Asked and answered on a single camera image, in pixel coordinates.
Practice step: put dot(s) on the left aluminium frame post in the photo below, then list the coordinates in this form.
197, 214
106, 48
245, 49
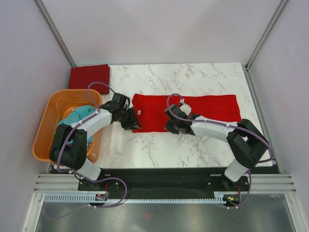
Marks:
54, 31

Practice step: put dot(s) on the right aluminium frame post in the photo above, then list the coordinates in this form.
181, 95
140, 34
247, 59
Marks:
266, 33

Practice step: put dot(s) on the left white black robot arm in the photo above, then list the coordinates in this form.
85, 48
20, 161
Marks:
69, 147

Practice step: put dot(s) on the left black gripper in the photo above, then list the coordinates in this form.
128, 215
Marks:
132, 124

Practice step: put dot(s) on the white slotted cable duct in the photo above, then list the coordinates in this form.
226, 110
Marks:
95, 198

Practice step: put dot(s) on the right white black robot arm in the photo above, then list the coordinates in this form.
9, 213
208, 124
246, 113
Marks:
246, 142

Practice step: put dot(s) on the teal t shirt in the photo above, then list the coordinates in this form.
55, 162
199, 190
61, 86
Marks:
77, 115

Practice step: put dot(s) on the folded dark red t shirt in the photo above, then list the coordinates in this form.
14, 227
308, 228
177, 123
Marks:
82, 77

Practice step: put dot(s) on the orange plastic basket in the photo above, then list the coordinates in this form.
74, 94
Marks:
59, 106

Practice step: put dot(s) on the bright red t shirt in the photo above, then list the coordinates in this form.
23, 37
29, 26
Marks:
150, 110

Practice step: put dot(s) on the aluminium frame post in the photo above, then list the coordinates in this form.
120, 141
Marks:
54, 31
266, 33

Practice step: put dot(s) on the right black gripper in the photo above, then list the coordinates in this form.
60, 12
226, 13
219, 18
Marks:
168, 127

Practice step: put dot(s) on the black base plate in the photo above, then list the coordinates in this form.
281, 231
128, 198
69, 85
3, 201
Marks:
166, 183

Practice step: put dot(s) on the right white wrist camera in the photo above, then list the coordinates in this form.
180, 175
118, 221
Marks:
185, 107

